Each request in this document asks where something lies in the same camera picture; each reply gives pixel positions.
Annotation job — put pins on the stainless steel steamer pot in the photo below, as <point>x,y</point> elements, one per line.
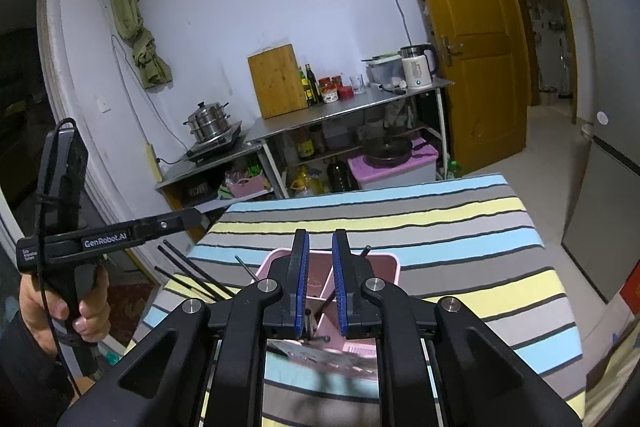
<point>208,121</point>

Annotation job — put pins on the green hanging cloth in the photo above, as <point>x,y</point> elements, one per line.
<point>153,70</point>

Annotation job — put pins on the black chopstick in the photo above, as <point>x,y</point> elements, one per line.
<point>182,283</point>
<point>245,267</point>
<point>180,259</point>
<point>366,250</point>

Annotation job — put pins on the yellow wooden door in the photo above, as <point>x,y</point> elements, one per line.
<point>483,53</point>

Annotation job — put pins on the pink plastic utensil basket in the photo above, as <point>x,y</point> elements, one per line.
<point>332,353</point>

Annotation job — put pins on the steel kitchen shelf table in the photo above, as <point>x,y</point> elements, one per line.
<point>350,112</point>

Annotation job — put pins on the black frying pan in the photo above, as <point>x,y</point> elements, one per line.
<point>387,152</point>

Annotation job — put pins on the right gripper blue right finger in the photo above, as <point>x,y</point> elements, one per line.
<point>346,284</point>

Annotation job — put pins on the grey refrigerator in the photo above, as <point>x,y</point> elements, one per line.
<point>602,235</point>

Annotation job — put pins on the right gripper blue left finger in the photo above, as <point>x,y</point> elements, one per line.
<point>297,282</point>

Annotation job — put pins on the leaning black chopstick in basket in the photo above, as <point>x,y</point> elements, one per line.
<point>245,267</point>

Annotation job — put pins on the white electric kettle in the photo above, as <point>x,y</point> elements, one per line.
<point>420,64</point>

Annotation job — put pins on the red lidded jar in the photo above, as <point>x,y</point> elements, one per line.
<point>329,93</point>

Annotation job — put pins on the clear plastic container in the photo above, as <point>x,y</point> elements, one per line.
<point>385,69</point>

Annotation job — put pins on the striped tablecloth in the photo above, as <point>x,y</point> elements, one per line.
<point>470,238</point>

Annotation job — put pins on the black induction cooker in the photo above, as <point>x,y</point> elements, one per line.
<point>220,144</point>

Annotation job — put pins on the bamboo cutting board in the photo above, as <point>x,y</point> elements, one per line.
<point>276,80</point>

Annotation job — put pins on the person's left hand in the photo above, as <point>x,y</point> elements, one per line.
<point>93,323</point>

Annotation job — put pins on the dark oil bottle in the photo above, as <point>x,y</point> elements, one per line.
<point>313,84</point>

